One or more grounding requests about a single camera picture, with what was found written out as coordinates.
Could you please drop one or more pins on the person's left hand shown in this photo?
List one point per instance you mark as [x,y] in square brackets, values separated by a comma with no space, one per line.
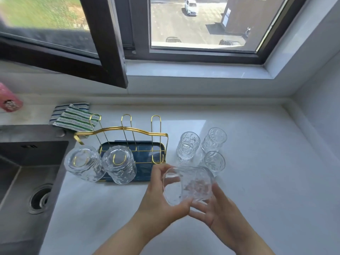
[154,207]

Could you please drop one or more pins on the person's right hand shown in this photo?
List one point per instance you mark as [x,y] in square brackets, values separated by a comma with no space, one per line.
[225,220]

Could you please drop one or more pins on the clear textured glass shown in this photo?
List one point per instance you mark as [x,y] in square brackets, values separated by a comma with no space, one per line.
[82,164]
[119,167]
[186,183]
[188,146]
[215,161]
[213,139]

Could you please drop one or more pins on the gold wire cup rack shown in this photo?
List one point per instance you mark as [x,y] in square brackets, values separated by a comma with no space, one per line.
[144,146]

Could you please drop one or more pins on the round sink drain strainer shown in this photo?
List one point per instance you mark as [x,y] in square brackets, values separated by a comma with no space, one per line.
[39,200]

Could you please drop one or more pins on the round metal sink cap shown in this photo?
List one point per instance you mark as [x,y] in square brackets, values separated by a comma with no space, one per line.
[60,133]

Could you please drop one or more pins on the green striped cloth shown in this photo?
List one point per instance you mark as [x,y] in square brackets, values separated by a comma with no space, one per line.
[74,118]

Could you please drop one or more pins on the blue striped cloth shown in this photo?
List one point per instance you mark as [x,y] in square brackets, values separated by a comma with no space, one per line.
[57,111]

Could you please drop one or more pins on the stainless steel sink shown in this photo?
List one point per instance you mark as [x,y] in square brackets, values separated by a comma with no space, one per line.
[16,228]

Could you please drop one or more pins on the dark car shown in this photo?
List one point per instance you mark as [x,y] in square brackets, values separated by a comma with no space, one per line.
[173,39]
[229,42]

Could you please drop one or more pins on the dark brown open window sash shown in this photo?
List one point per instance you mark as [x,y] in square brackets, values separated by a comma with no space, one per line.
[106,37]

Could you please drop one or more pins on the pink label drink bottle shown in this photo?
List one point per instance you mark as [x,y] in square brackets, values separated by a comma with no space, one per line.
[9,100]

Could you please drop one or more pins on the white car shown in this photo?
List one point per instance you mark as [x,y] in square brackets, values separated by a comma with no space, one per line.
[191,7]

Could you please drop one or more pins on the grey outbuilding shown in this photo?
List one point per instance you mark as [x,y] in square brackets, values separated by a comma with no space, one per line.
[247,15]

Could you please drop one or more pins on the dark brown fixed window frame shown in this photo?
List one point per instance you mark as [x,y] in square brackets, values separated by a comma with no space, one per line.
[138,23]

